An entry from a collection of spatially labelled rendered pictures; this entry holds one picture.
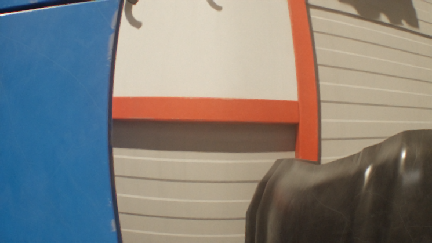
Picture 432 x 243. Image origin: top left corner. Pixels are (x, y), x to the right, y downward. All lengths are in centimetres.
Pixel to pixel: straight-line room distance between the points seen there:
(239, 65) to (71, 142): 126
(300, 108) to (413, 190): 113
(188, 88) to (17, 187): 123
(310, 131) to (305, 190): 102
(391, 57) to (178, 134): 72
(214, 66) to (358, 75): 44
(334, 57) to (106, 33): 139
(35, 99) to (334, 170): 33
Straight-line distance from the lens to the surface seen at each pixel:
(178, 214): 155
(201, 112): 154
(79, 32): 36
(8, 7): 38
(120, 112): 151
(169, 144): 156
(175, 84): 155
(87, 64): 36
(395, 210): 50
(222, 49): 159
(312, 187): 58
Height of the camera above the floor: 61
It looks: 9 degrees up
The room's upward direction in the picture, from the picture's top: 1 degrees counter-clockwise
